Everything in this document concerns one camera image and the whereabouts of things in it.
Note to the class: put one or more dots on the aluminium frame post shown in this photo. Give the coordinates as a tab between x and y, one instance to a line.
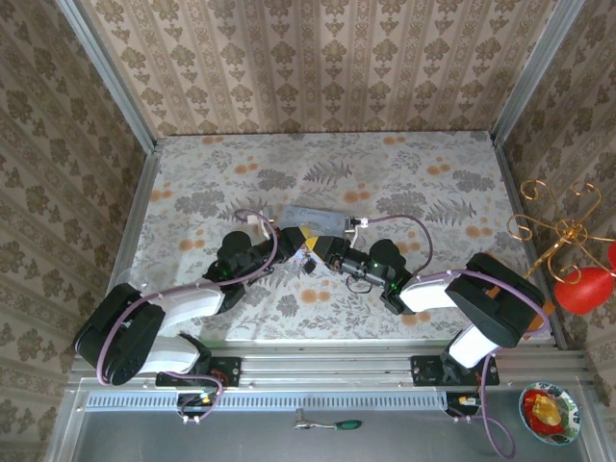
110	82
534	72

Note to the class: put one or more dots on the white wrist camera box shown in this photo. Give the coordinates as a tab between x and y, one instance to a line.
357	223
262	219

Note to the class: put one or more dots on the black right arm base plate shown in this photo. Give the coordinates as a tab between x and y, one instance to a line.
426	370

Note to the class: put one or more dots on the floral table mat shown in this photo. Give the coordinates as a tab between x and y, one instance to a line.
337	163

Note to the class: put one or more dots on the aluminium side rail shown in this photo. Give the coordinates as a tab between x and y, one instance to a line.
137	212
510	168

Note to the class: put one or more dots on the aluminium frame rail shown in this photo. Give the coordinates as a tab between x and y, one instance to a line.
327	368

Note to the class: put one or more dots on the yellow toy food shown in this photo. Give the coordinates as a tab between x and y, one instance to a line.
547	411

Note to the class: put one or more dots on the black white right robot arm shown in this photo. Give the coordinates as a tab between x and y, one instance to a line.
495	303

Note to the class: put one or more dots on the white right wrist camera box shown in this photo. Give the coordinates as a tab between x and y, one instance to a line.
357	223

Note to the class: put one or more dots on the patterned ceramic bowl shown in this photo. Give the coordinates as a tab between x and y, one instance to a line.
572	414

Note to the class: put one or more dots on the grey sheet metal panel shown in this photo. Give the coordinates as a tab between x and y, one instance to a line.
192	443

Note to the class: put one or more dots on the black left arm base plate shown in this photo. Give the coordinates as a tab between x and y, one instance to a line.
226	373

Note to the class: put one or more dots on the blue cartoon tin box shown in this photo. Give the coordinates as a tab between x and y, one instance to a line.
313	216

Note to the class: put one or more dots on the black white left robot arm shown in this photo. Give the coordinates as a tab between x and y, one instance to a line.
125	337

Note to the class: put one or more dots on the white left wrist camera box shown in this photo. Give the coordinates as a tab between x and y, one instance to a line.
262	219

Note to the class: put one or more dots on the red toy food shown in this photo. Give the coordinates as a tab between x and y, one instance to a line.
531	399

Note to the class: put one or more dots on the small metal bracket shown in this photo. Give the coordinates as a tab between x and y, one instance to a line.
301	419

